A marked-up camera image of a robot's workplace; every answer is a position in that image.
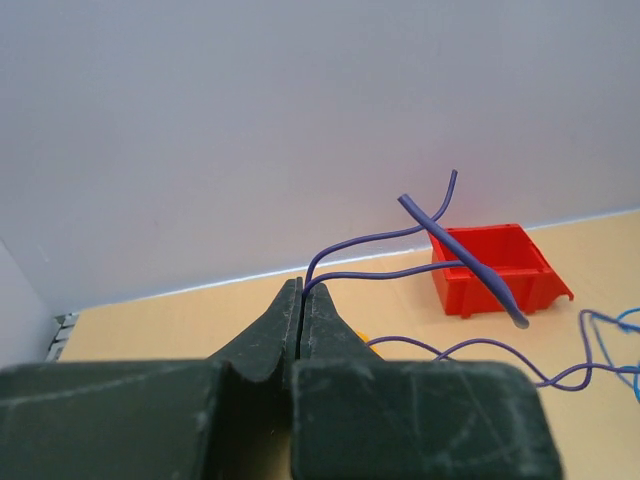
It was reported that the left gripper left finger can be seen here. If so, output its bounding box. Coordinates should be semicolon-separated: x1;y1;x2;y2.
1;279;302;479

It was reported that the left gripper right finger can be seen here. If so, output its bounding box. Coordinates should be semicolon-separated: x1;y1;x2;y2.
291;285;563;479

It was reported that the purple wire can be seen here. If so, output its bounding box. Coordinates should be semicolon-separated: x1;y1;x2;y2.
303;169;640;391

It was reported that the blue wire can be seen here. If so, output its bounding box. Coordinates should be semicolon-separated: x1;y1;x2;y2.
592;308;640;404

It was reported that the yellow plastic bin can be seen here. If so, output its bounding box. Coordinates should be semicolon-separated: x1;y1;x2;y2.
356;331;384;361

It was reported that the red plastic bin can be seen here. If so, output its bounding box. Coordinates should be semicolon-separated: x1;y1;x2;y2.
432;224;574;318

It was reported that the left aluminium side rail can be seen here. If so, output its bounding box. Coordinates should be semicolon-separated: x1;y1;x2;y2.
45;313;79;362

